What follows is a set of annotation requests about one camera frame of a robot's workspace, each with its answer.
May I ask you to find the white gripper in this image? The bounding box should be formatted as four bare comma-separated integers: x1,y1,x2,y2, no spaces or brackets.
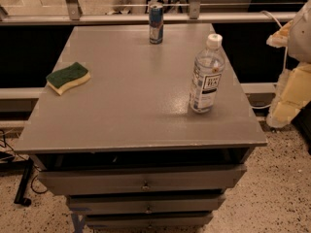
266,0,311,128

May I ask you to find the clear plastic water bottle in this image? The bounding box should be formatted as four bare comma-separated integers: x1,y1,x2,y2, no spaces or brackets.
190,33,225,114

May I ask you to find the white cable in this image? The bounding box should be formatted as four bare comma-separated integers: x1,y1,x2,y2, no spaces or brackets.
251,10,290,111

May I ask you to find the metal railing frame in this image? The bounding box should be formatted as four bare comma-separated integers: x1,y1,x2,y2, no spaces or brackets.
0,0,308,25

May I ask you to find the middle grey drawer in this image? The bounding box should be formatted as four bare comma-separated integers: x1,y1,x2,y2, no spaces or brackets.
67,193,225,215

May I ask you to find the black stand leg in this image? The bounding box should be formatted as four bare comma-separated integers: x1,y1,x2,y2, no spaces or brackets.
14,158,33,207

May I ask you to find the grey drawer cabinet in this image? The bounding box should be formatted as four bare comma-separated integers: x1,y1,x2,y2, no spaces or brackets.
14,23,268,230

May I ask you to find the blue silver redbull can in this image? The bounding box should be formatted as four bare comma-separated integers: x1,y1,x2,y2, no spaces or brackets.
149,3,163,44

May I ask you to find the top grey drawer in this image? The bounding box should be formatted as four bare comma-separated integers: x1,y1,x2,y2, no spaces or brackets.
39,164,246,195

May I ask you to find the grey drawer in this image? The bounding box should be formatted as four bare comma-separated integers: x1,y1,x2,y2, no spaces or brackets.
67,193,225,215
86,212,213,229
39,164,246,195

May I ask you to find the black floor cable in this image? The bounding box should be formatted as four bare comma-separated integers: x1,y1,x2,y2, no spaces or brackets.
0,128,49,195

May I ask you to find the bottom grey drawer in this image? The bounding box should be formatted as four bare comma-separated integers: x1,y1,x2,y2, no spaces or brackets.
86,212,213,229

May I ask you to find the green and yellow sponge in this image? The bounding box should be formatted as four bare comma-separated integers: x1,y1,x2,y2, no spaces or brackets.
46,62,90,95

